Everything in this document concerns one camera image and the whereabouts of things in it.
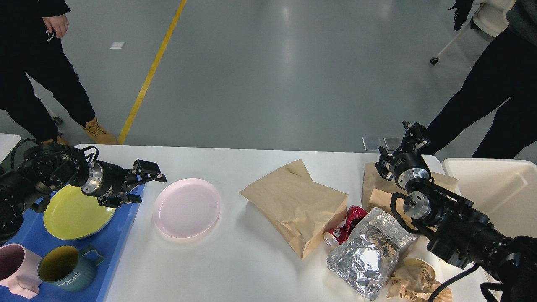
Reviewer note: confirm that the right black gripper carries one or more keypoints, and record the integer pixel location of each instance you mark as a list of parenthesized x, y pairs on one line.
[(408, 168)]

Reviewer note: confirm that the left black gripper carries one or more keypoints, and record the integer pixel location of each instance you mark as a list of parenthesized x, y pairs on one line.
[(111, 183)]

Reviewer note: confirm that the dark green mug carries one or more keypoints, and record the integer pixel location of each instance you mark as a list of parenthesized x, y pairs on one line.
[(69, 268)]

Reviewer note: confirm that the pink mug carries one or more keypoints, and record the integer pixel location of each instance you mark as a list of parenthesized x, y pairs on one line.
[(19, 270)]

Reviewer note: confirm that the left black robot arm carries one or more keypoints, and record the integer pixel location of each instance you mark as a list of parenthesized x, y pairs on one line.
[(49, 168)]

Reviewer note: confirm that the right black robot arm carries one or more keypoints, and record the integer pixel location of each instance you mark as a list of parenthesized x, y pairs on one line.
[(457, 233)]

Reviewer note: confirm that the brown paper bag right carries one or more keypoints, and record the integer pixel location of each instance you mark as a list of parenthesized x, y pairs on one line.
[(377, 192)]

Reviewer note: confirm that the pink plate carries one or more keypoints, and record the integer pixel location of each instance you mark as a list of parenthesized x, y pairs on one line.
[(187, 209)]

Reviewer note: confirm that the yellow plate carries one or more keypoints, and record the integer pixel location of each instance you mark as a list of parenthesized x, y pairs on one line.
[(72, 215)]

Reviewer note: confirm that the paper cup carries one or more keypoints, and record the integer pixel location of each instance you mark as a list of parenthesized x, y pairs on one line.
[(419, 265)]

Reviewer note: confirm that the blue plastic tray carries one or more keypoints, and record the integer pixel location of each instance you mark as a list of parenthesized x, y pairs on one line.
[(109, 242)]

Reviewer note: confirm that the crushed red soda can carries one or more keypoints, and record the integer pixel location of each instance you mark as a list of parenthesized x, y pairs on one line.
[(339, 235)]

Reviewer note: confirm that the large brown paper bag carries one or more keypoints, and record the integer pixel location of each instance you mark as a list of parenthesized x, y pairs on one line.
[(299, 208)]

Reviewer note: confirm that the crumpled aluminium foil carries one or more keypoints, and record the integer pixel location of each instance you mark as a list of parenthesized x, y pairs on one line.
[(369, 256)]

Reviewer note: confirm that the white plastic bin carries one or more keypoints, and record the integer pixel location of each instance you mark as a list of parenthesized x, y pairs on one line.
[(505, 190)]

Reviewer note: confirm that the white side table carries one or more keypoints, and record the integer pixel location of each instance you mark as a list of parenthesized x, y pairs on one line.
[(7, 144)]

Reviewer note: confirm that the person in black walking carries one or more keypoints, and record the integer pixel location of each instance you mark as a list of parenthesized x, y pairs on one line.
[(503, 80)]

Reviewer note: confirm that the crumpled brown paper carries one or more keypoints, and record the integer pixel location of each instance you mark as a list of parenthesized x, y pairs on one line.
[(411, 285)]

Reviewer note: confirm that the white office chair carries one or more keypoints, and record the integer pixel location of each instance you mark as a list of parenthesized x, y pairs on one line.
[(488, 16)]

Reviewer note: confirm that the person in black left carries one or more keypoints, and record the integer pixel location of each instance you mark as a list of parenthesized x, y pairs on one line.
[(31, 49)]

